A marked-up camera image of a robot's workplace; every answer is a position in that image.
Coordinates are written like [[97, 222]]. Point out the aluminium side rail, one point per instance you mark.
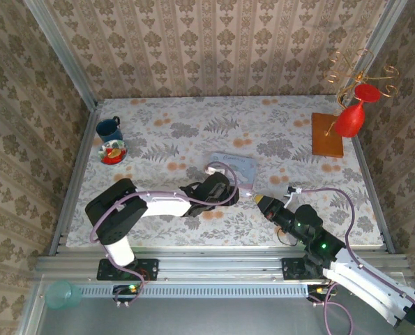
[[78, 174], [372, 195]]

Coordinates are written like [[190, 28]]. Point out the yellow orange item in bowl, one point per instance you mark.
[[115, 153]]

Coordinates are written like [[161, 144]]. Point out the red item in bowl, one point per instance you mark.
[[111, 160]]

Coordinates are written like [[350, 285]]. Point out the aluminium corner post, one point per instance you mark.
[[62, 56], [378, 42]]

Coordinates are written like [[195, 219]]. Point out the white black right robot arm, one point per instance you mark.
[[367, 289]]

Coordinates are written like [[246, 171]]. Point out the light blue cartoon tin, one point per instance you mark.
[[243, 167]]

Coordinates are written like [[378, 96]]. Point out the small circuit board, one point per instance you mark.
[[318, 292], [127, 289]]

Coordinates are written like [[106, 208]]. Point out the floral table cover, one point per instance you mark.
[[193, 115]]

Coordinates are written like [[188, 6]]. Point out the grey metal base sheet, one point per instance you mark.
[[210, 317]]

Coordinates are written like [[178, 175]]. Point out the translucent green plastic cup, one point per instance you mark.
[[62, 296]]

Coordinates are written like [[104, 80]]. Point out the dark blue enamel mug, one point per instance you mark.
[[107, 132]]

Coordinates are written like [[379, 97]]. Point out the aluminium front rail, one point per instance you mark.
[[210, 265]]

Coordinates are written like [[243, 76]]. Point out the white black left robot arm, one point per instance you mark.
[[158, 206]]

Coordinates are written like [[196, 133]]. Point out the red plastic goblet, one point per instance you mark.
[[348, 120]]

